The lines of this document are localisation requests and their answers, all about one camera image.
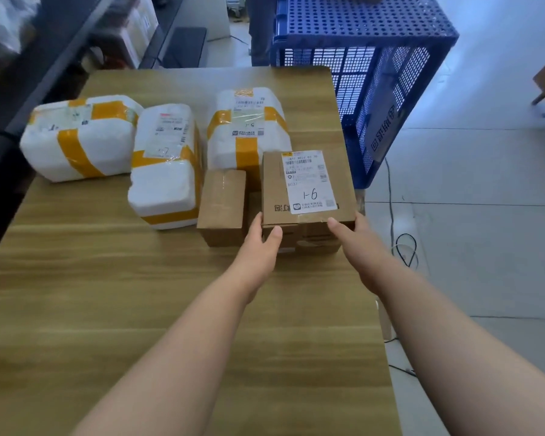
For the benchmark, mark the cartons on shelf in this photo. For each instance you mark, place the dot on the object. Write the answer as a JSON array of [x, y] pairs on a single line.
[[136, 27]]

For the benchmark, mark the dark metal shelf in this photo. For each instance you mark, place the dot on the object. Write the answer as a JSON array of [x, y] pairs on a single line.
[[36, 86]]

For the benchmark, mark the cardboard box with white label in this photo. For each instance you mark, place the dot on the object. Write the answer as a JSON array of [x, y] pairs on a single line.
[[299, 190]]

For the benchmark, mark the flat cardboard box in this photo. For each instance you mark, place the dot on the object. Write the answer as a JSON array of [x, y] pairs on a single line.
[[309, 240]]

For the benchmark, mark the person's right hand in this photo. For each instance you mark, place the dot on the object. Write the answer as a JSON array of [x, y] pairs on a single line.
[[362, 256]]

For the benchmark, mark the person's right thumb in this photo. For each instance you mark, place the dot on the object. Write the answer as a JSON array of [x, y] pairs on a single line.
[[340, 229]]

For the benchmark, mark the person's left hand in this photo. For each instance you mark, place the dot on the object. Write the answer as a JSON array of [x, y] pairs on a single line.
[[258, 254]]

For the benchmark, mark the clear plastic bag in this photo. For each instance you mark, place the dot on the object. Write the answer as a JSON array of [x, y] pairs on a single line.
[[2, 22]]

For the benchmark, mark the blue perforated plastic crate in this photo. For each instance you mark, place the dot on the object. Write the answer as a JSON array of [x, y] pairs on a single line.
[[368, 63]]

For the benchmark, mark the person's left forearm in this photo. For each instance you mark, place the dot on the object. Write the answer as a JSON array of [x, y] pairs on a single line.
[[181, 354]]

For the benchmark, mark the wide white parcel yellow tape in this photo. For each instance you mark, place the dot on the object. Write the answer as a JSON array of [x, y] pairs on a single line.
[[79, 138]]

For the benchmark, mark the person's left thumb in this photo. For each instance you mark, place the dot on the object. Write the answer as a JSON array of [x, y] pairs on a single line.
[[273, 239]]

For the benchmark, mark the small plain cardboard box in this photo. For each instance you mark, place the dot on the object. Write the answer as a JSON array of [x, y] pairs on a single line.
[[221, 206]]

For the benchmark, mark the tall white parcel yellow tape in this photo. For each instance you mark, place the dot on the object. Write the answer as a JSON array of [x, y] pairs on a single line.
[[247, 127]]

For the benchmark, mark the long white parcel yellow tape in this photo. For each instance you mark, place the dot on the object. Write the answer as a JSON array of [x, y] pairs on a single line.
[[166, 165]]

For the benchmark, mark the person's right forearm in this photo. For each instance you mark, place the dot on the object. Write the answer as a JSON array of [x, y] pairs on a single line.
[[454, 358]]

